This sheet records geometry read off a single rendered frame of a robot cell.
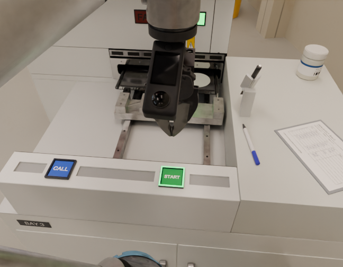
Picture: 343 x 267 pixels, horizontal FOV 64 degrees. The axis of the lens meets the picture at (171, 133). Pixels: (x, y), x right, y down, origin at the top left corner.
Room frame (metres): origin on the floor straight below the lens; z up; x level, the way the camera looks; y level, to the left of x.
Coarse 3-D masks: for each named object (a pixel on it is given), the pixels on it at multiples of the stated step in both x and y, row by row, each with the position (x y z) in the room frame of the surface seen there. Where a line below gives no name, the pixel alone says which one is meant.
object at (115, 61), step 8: (112, 56) 0.98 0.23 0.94; (112, 64) 0.97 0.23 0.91; (128, 64) 0.96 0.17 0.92; (136, 64) 0.96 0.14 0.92; (144, 64) 0.96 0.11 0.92; (200, 64) 0.94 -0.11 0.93; (208, 64) 0.94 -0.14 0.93; (216, 64) 0.93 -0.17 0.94; (112, 72) 0.97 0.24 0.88; (120, 72) 0.98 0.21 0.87
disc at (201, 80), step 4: (196, 76) 0.91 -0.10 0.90; (200, 76) 0.91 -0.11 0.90; (204, 76) 0.91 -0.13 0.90; (196, 80) 0.88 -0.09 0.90; (200, 80) 0.88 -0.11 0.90; (204, 80) 0.88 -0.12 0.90; (208, 80) 0.88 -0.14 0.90; (196, 84) 0.85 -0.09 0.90; (200, 84) 0.85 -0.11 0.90; (204, 84) 0.85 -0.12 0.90
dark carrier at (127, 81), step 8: (128, 72) 0.94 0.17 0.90; (136, 72) 0.94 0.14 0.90; (144, 72) 0.94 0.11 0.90; (200, 72) 0.94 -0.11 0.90; (208, 72) 0.94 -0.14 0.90; (128, 80) 0.88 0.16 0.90; (136, 80) 0.88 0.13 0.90; (144, 80) 0.88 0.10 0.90; (200, 88) 0.82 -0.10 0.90; (208, 88) 0.82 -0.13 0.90
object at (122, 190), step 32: (32, 160) 0.43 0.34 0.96; (96, 160) 0.43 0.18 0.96; (128, 160) 0.43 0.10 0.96; (32, 192) 0.36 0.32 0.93; (64, 192) 0.36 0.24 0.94; (96, 192) 0.35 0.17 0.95; (128, 192) 0.34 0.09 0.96; (160, 192) 0.34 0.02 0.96; (192, 192) 0.34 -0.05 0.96; (224, 192) 0.34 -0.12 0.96; (160, 224) 0.34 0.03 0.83; (192, 224) 0.33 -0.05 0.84; (224, 224) 0.32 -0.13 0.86
